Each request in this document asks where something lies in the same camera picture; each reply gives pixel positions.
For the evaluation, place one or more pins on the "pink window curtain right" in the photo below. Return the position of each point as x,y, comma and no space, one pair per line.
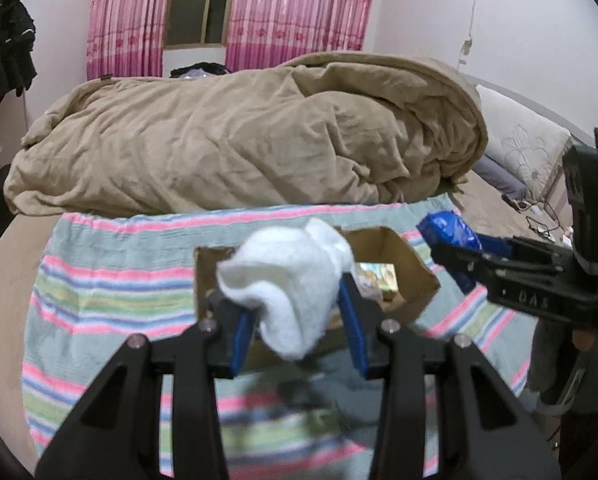
267,33

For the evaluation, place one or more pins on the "small green white carton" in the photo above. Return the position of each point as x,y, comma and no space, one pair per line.
376,281

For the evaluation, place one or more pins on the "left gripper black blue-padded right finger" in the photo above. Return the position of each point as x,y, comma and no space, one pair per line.
484,431

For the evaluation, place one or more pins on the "grey pillow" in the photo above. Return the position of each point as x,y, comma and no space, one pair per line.
497,176

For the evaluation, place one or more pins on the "white sock pair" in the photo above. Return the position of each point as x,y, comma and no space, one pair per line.
290,277

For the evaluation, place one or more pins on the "tan crumpled duvet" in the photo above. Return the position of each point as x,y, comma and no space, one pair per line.
325,128

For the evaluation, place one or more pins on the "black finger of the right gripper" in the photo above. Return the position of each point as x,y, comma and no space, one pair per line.
479,267

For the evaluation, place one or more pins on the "brown cardboard box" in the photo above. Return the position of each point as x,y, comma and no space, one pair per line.
416,283

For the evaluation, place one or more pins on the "striped pastel towel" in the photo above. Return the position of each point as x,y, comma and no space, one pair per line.
101,280

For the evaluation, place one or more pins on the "pink window curtain left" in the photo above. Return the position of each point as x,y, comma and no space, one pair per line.
125,38

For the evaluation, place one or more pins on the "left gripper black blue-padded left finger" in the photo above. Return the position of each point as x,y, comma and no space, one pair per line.
113,431

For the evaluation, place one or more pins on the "white embroidered pillow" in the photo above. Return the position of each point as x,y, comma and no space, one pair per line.
526,144

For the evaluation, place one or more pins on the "blue tissue pack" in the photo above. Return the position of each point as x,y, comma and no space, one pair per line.
449,237

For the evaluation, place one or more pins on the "pink window curtain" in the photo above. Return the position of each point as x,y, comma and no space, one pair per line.
125,38
267,33

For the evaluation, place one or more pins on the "grey fleece glove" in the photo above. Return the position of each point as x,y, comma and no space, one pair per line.
330,381

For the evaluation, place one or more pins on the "dark hanging clothes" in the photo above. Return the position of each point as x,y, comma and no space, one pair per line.
17,36

